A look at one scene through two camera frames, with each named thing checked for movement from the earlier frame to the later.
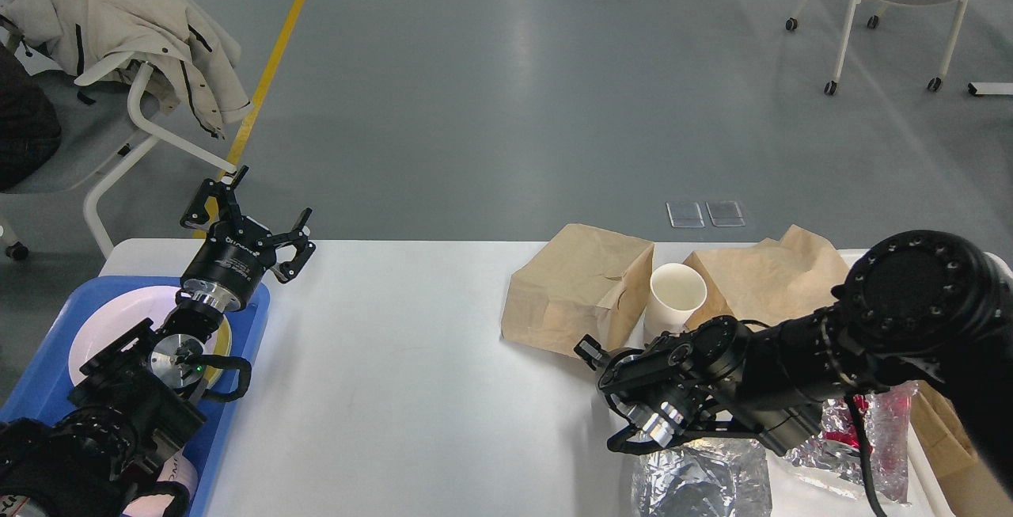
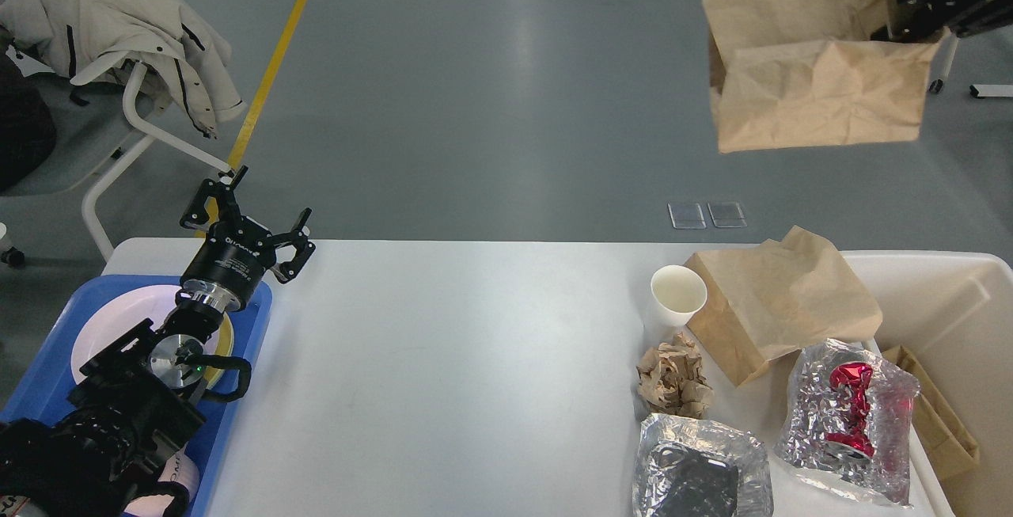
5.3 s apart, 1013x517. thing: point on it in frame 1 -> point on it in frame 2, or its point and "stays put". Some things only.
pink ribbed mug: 177,469 stays put
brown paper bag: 585,282 -> 793,59
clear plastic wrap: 837,449 stays put
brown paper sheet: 770,282 stays put
